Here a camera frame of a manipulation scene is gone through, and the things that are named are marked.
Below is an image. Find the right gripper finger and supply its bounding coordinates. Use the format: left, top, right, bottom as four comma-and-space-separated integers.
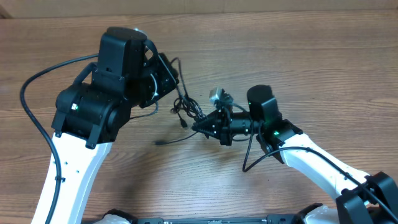
198, 110, 223, 124
192, 124, 220, 139

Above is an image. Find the black usb cable bundle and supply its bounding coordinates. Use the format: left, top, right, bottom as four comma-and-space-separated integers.
169, 57, 208, 129

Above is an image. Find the separated black usb cable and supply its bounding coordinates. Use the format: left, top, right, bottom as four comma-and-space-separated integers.
154, 131, 200, 146

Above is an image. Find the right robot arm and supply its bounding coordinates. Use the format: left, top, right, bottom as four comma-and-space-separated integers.
192, 85, 397, 223

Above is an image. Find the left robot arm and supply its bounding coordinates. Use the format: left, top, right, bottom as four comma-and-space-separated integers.
32, 27, 178, 223

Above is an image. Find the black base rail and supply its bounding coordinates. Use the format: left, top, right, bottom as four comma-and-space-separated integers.
93, 203, 340, 224

